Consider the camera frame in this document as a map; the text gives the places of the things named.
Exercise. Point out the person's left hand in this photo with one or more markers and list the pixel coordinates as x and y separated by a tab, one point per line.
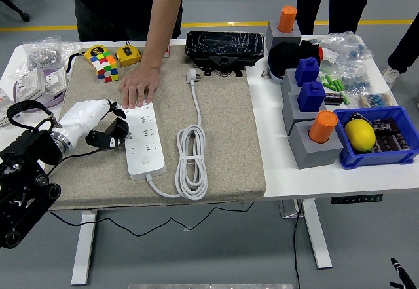
140	82

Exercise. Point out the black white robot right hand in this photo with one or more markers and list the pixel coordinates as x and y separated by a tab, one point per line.
403	276

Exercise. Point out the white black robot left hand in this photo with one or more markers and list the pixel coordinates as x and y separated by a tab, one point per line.
82	115

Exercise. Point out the black power adapter plug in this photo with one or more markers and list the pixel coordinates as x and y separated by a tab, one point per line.
118	128

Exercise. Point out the white power strip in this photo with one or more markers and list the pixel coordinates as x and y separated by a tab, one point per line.
147	167

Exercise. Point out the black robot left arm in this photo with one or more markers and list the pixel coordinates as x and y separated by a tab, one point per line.
23	171

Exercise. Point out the person's left forearm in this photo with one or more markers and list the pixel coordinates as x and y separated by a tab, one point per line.
162	23

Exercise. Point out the square yellow tape measure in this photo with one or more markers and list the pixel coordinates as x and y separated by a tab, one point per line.
128	55

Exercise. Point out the purple tray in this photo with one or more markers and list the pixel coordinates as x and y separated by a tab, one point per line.
52	97

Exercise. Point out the colourful puzzle cube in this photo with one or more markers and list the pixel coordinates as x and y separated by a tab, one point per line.
104	67
168	51

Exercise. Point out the white socket box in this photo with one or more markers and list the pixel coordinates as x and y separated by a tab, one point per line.
55	79
29	86

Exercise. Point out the round yellow tape measure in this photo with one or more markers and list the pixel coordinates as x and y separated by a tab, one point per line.
95	52

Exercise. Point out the empty clear plastic bag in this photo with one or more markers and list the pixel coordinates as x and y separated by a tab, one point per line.
72	49

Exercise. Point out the clear bag metal screws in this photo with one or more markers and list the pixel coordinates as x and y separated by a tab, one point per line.
42	54

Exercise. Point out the white circuit breaker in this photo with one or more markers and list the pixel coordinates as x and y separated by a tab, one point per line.
4	100

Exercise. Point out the black desk control panel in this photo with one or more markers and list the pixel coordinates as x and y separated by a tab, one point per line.
357	199

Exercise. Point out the grey-brown mat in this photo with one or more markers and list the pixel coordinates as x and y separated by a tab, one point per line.
222	122

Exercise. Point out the black plastic-wrapped device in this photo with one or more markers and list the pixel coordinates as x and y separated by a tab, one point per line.
226	45

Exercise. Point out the white table leg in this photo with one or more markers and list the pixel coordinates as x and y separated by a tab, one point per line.
83	253
316	236

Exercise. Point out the blue plastic bin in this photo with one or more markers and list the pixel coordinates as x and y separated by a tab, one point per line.
370	159

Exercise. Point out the dark brown capacitor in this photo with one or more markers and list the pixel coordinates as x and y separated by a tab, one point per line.
386	126
402	141
383	144
334	99

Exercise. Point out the grey under-desk box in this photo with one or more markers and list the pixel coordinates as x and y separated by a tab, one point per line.
288	208

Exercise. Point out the white bowl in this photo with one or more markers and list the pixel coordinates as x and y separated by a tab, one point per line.
274	76

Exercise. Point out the black cloth bundle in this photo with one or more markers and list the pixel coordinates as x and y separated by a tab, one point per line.
284	56

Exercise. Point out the yellow lemon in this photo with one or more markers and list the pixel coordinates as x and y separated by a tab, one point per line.
360	135

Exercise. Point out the orange cylinder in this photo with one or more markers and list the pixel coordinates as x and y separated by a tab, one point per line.
287	18
322	126

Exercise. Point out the black metal clip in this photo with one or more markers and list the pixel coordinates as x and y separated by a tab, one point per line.
357	117

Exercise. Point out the blue block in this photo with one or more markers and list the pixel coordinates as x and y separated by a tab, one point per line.
307	71
311	97

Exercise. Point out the clear bag taped resistors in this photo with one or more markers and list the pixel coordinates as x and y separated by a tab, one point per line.
376	100

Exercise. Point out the green battery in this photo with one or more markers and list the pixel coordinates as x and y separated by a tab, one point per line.
330	84
345	98
324	81
339	84

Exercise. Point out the clear bag blue components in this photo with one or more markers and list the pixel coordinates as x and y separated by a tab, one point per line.
347	46
357	79

